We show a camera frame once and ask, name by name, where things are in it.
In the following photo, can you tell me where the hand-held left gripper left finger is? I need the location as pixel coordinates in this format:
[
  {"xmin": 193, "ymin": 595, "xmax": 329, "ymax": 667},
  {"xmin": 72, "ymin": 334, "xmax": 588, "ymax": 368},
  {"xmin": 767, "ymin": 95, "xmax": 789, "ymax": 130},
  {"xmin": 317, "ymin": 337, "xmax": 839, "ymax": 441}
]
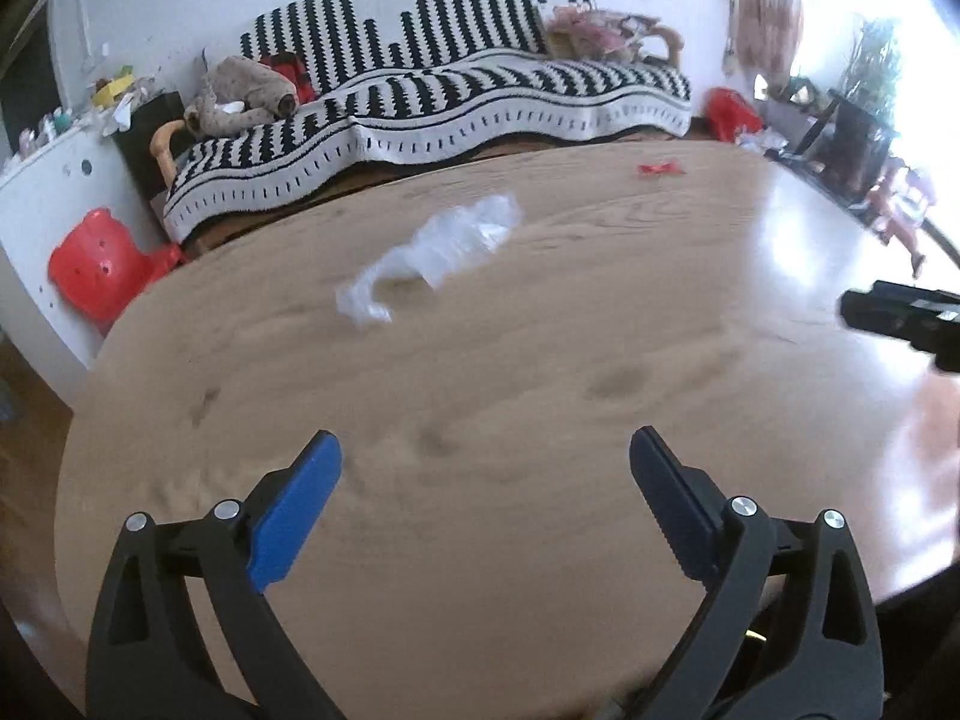
[{"xmin": 85, "ymin": 431, "xmax": 353, "ymax": 720}]

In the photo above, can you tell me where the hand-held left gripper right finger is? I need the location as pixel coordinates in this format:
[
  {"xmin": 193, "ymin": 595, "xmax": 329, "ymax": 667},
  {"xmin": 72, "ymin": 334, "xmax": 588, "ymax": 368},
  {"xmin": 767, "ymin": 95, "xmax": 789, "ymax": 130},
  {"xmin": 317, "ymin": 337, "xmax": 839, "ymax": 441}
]
[{"xmin": 628, "ymin": 426, "xmax": 886, "ymax": 720}]

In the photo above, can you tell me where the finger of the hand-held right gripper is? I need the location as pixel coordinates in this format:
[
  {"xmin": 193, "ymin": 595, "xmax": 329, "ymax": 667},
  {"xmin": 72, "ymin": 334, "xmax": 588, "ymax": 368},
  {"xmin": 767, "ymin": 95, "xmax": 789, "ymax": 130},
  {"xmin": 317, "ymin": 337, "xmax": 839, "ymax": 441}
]
[{"xmin": 838, "ymin": 281, "xmax": 912, "ymax": 342}]

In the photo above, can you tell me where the clear plastic wrap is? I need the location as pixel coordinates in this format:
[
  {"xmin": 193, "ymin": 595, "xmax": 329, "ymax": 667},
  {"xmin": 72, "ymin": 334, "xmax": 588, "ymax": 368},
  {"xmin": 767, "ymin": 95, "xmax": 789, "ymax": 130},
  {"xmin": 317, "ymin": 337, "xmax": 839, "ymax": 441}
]
[{"xmin": 335, "ymin": 193, "xmax": 524, "ymax": 329}]

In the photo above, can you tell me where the black chair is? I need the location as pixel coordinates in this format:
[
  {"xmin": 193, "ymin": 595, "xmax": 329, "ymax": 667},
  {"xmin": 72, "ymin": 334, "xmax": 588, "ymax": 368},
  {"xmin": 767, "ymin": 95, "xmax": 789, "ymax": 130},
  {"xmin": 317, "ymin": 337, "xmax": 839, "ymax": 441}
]
[{"xmin": 795, "ymin": 90, "xmax": 897, "ymax": 196}]

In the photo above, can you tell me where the red plastic bag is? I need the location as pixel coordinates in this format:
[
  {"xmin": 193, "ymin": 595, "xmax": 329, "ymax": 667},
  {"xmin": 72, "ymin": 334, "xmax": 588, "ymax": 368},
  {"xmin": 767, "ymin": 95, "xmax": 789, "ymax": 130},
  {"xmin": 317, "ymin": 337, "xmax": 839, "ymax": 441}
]
[{"xmin": 706, "ymin": 88, "xmax": 766, "ymax": 143}]

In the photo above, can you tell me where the patterned curtain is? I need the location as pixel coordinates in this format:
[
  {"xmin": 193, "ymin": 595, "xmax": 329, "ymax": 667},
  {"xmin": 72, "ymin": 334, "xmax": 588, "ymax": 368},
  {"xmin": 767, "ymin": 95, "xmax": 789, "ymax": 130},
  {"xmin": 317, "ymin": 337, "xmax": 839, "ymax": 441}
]
[{"xmin": 739, "ymin": 0, "xmax": 803, "ymax": 95}]

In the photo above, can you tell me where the red bear-shaped plastic chair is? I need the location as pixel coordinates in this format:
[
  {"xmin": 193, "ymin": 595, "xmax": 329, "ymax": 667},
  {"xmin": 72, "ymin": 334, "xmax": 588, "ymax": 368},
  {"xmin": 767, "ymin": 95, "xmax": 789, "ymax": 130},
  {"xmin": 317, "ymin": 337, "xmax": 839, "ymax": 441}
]
[{"xmin": 49, "ymin": 208, "xmax": 185, "ymax": 331}]

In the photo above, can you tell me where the wooden sofa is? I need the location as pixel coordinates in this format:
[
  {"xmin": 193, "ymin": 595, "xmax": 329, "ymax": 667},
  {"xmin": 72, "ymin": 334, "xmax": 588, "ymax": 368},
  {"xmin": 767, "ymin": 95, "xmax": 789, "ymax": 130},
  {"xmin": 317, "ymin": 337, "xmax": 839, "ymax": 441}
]
[{"xmin": 150, "ymin": 26, "xmax": 687, "ymax": 256}]

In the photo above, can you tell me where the pink plush toy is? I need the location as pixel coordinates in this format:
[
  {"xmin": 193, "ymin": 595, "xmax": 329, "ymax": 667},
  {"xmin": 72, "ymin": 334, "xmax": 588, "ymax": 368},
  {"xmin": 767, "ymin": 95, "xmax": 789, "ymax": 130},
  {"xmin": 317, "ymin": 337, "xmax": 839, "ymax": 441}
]
[{"xmin": 541, "ymin": 4, "xmax": 653, "ymax": 61}]

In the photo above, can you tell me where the white cabinet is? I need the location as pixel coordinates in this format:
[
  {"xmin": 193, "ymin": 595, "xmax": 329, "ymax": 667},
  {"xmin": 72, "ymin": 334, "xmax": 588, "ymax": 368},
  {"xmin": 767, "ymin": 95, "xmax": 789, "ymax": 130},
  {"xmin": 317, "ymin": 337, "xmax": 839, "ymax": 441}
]
[{"xmin": 0, "ymin": 116, "xmax": 162, "ymax": 391}]

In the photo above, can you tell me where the black box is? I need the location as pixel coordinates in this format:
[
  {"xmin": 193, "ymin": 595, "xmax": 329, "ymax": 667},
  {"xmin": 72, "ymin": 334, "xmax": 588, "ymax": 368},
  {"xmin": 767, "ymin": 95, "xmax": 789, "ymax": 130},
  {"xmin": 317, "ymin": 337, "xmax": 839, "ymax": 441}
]
[{"xmin": 112, "ymin": 90, "xmax": 188, "ymax": 196}]

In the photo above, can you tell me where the striped black white sofa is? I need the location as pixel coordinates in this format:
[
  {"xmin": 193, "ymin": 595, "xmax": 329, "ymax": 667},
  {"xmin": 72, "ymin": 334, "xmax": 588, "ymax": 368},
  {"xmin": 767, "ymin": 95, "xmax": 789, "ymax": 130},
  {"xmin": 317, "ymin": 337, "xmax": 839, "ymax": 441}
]
[{"xmin": 161, "ymin": 0, "xmax": 692, "ymax": 245}]

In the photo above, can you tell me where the brown teddy bear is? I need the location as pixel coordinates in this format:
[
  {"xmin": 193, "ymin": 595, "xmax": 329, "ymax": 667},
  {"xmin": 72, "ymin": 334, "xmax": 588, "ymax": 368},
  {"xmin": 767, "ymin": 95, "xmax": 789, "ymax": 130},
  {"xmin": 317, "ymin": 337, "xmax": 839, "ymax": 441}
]
[{"xmin": 184, "ymin": 56, "xmax": 301, "ymax": 137}]

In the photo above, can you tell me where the red and black bag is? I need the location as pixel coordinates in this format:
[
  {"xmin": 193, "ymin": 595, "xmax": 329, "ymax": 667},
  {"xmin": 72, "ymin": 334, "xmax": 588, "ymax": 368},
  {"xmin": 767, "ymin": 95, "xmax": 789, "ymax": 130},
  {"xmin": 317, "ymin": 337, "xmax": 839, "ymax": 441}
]
[{"xmin": 259, "ymin": 52, "xmax": 320, "ymax": 104}]

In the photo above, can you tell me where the yellow toy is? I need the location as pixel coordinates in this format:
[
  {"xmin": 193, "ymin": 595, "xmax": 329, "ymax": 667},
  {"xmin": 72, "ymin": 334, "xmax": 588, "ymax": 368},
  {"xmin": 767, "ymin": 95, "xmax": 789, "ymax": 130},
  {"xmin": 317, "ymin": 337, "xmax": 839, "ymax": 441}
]
[{"xmin": 91, "ymin": 75, "xmax": 136, "ymax": 106}]

